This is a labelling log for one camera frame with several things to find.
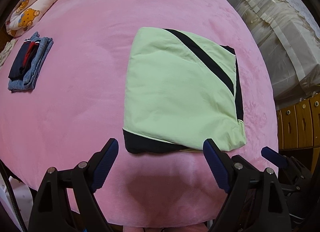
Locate folded blue jeans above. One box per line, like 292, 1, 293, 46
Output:
8, 32, 54, 93

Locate green and black hooded jacket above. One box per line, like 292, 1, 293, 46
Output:
123, 27, 246, 154

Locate white pink bedside furniture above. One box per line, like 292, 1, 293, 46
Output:
0, 174, 34, 232

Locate folded navy red garment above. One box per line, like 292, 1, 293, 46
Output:
8, 39, 40, 81

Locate rolled bear print quilt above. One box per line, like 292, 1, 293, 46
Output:
5, 0, 57, 38

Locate pink plush bed blanket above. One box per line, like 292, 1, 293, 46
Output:
1, 0, 278, 228

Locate cream lace covered furniture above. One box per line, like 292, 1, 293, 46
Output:
227, 0, 319, 104

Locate black cable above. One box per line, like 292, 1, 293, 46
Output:
0, 160, 28, 232

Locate crumpled grey white cloth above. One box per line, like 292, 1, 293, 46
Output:
0, 39, 17, 68

